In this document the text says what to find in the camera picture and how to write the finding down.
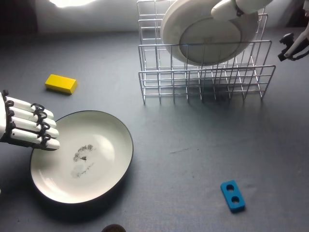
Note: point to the brown round disc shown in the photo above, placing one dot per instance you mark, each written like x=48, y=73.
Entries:
x=113, y=228

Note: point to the white plate with black outside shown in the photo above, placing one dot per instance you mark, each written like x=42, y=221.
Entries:
x=101, y=145

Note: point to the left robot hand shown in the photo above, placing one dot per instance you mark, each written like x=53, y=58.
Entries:
x=21, y=120

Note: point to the blue block with two holes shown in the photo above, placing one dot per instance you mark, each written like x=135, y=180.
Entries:
x=233, y=203

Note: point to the yellow rectangular block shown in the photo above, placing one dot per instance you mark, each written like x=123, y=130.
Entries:
x=59, y=82

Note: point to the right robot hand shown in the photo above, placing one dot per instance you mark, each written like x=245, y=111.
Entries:
x=231, y=8

